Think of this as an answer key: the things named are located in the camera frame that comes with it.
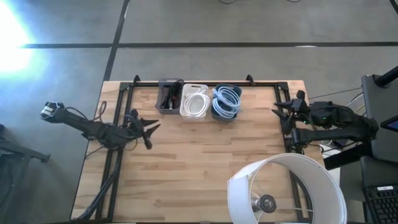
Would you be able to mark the dark blue plastic bin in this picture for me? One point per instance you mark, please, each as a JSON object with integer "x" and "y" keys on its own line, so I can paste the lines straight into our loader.
{"x": 237, "y": 88}

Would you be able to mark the black keyboard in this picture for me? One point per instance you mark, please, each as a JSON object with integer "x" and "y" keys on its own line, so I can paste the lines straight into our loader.
{"x": 382, "y": 205}

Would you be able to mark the black floor stand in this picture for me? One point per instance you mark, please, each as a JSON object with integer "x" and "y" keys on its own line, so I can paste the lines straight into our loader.
{"x": 18, "y": 152}

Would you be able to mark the black desk bar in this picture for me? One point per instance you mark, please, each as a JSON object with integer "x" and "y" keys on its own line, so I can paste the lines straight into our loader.
{"x": 345, "y": 157}

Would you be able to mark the black pole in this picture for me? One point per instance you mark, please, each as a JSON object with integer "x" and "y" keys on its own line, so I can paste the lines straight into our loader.
{"x": 387, "y": 77}

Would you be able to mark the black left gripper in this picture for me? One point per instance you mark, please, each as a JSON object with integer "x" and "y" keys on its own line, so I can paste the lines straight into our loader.
{"x": 135, "y": 127}

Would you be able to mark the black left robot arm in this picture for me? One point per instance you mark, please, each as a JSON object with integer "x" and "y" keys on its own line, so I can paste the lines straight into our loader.
{"x": 90, "y": 127}

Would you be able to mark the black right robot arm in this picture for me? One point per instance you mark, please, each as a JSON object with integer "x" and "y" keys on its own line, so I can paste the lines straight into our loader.
{"x": 342, "y": 121}

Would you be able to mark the black power adapter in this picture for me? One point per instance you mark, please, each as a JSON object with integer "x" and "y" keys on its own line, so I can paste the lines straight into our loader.
{"x": 342, "y": 142}

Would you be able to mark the grey plastic bin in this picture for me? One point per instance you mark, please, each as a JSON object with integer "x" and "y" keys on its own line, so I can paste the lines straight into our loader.
{"x": 159, "y": 105}

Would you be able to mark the tablet with blue screen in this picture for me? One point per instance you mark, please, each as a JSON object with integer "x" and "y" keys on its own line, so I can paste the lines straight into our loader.
{"x": 391, "y": 124}

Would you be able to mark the black metal table frame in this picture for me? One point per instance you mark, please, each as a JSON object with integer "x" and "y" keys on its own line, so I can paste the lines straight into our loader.
{"x": 264, "y": 84}

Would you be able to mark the white plastic bin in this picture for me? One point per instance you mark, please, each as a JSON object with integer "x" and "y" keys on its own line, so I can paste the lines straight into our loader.
{"x": 195, "y": 118}

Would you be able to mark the white round lamp shade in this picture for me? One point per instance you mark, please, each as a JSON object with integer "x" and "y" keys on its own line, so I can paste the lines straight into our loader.
{"x": 323, "y": 186}

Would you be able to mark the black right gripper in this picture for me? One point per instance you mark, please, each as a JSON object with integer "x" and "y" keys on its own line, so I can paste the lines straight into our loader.
{"x": 300, "y": 109}

